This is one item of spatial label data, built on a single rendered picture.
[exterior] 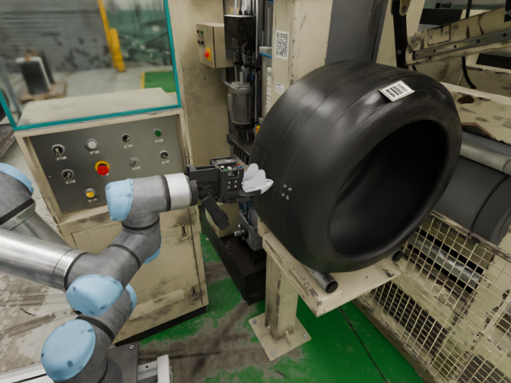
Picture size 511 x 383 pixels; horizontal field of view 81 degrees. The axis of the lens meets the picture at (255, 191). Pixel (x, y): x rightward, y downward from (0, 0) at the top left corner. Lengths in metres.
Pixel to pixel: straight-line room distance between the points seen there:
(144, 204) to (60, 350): 0.44
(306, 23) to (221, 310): 1.62
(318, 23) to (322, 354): 1.58
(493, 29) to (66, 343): 1.30
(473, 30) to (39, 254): 1.14
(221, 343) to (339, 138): 1.48
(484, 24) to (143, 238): 0.99
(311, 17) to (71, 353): 1.05
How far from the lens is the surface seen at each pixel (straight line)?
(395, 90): 0.73
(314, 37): 1.01
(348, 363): 1.90
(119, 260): 0.61
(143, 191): 0.60
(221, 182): 0.63
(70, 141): 1.28
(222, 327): 1.95
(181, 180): 0.62
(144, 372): 1.13
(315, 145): 0.66
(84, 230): 1.41
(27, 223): 0.89
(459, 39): 1.10
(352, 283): 1.13
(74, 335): 0.91
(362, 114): 0.68
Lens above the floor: 1.63
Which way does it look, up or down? 33 degrees down
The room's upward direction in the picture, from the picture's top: straight up
